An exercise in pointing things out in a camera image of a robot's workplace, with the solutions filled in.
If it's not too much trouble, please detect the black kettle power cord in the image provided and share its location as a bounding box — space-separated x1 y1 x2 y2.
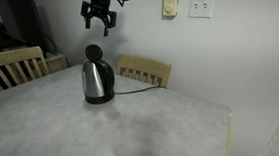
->
113 81 169 99

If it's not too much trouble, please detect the beige dimmer wall switch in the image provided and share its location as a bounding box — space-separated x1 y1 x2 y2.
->
160 0 180 18

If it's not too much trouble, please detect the light wooden slat-back chair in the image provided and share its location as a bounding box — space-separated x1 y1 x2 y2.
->
0 42 53 97
115 53 173 89

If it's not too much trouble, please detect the black kettle power base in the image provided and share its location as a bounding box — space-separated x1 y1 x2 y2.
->
83 91 116 107

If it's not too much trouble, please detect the black flat panel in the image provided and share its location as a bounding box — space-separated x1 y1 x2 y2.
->
0 0 50 50

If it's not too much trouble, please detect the beige low cabinet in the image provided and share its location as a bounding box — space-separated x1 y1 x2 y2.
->
44 52 70 76

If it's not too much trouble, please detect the stainless steel electric kettle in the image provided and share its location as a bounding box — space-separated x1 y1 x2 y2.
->
79 43 119 102

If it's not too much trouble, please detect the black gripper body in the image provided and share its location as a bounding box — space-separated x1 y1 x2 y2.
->
78 0 119 29

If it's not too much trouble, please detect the white double light switch plate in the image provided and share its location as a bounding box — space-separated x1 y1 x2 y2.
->
187 0 216 21

